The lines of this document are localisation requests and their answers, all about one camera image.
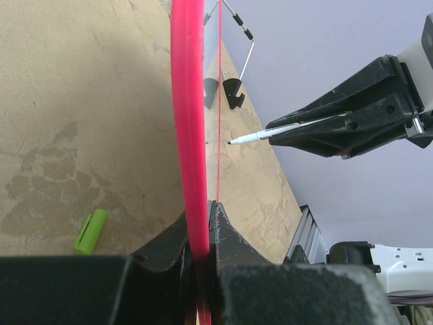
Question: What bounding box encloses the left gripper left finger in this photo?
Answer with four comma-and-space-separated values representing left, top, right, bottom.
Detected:
131, 213, 195, 324

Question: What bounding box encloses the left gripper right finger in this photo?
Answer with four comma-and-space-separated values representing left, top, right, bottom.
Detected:
208, 201, 271, 324

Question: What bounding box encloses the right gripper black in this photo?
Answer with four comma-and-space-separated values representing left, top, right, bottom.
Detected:
266, 53, 432, 159

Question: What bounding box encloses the green marker cap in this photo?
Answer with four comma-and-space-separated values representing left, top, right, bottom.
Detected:
74, 209, 108, 255

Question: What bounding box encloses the pink framed whiteboard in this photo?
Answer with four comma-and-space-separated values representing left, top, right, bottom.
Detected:
170, 1, 222, 324

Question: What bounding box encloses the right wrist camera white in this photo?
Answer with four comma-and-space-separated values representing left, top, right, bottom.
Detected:
398, 14, 432, 113

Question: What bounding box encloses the aluminium frame rail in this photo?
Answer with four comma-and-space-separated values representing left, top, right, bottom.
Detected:
284, 205, 327, 264

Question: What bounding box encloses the wire whiteboard stand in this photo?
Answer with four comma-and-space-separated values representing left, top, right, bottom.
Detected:
203, 1, 255, 110

